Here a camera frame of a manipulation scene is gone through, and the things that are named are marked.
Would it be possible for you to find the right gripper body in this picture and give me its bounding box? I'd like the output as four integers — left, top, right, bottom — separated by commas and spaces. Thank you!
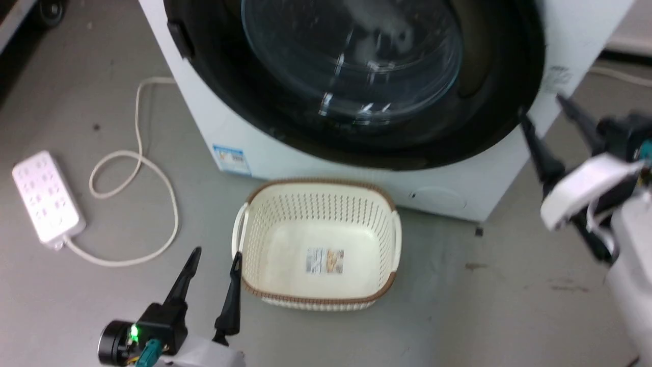
539, 113, 652, 231

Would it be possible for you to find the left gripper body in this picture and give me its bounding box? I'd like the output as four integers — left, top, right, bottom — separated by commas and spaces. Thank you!
98, 300, 246, 367

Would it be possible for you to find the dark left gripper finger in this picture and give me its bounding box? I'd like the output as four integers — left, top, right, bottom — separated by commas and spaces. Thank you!
164, 247, 203, 306
213, 252, 243, 343

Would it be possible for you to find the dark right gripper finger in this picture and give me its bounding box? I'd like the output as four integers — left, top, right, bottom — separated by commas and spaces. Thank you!
554, 94, 609, 153
518, 108, 566, 190

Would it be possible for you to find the black round glass washer door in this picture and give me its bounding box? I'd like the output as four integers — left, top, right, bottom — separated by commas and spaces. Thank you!
163, 0, 547, 172

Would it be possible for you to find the white front-load washing machine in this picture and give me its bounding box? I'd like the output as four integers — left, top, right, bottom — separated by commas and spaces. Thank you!
138, 0, 638, 223

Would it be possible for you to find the cream perforated laundry basket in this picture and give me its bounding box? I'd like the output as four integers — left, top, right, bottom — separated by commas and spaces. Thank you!
232, 178, 402, 311

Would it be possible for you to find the paper label in basket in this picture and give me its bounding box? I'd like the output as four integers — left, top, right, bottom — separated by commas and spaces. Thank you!
306, 248, 345, 275

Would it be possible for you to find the blue energy label sticker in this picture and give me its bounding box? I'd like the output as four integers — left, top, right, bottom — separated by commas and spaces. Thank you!
212, 144, 252, 177

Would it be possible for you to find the white power strip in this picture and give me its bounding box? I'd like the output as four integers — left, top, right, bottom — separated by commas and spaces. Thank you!
12, 150, 87, 250

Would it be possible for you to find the black caster wheel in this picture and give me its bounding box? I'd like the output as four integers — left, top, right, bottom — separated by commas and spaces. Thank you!
35, 0, 68, 27

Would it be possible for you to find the white hose on floor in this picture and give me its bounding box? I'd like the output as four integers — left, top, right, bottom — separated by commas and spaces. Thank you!
590, 65, 652, 88

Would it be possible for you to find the white power strip cable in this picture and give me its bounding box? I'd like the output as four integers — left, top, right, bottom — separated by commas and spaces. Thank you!
64, 76, 179, 268

